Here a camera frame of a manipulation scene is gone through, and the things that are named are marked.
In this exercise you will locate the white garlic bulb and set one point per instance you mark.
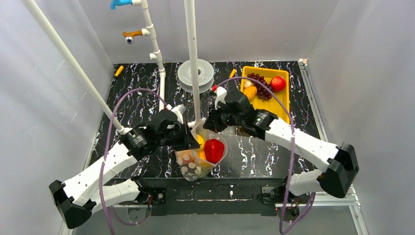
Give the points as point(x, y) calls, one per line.
point(247, 83)

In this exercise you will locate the dark grape bunch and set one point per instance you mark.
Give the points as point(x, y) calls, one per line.
point(261, 84)

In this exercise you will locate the pink toy peach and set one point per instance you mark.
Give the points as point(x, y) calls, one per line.
point(185, 158)

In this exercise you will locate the white pvc pipe frame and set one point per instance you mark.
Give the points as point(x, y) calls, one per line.
point(189, 7)

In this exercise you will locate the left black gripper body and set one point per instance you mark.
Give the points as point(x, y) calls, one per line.
point(188, 136)

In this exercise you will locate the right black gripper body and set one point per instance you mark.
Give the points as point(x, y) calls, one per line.
point(212, 120)

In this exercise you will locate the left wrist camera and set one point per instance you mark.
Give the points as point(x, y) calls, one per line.
point(178, 111)

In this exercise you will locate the orange toy fruit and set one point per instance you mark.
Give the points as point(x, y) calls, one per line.
point(250, 92)

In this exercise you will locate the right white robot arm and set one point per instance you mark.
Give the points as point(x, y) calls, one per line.
point(336, 165)

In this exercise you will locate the clear zip top bag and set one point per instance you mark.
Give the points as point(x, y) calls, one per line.
point(198, 163)

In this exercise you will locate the yellow bell pepper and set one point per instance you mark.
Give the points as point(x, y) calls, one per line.
point(203, 162)

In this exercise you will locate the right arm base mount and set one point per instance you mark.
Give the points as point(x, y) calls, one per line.
point(275, 195)

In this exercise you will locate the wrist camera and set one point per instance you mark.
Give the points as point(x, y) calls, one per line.
point(178, 111)
point(219, 94)

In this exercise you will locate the white filament spool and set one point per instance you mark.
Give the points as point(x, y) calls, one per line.
point(205, 76)

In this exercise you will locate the diagonal white pipe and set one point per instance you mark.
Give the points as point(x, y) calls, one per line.
point(52, 34)

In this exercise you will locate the yellow handled screwdriver centre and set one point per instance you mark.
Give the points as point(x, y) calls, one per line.
point(233, 73)

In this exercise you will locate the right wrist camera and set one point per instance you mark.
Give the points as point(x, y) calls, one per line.
point(219, 94)

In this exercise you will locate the red bell pepper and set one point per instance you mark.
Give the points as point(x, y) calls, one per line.
point(214, 150)

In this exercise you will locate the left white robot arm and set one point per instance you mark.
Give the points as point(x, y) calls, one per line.
point(79, 197)

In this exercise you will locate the yellow toy mango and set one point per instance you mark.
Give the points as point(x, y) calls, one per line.
point(201, 141)

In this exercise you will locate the aluminium rail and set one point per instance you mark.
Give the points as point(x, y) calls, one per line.
point(328, 216)

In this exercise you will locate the blue tap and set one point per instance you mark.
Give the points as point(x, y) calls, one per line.
point(115, 3)

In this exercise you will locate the yellow handled screwdriver left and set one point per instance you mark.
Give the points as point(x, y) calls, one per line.
point(118, 72)

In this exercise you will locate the orange tap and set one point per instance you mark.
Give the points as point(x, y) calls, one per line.
point(130, 36)

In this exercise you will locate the red toy apple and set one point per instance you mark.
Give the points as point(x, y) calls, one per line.
point(277, 84)

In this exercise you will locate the yellow handled screwdriver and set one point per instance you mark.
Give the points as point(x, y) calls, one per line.
point(233, 73)
point(118, 72)

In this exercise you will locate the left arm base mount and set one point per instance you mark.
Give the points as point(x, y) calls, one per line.
point(152, 196)

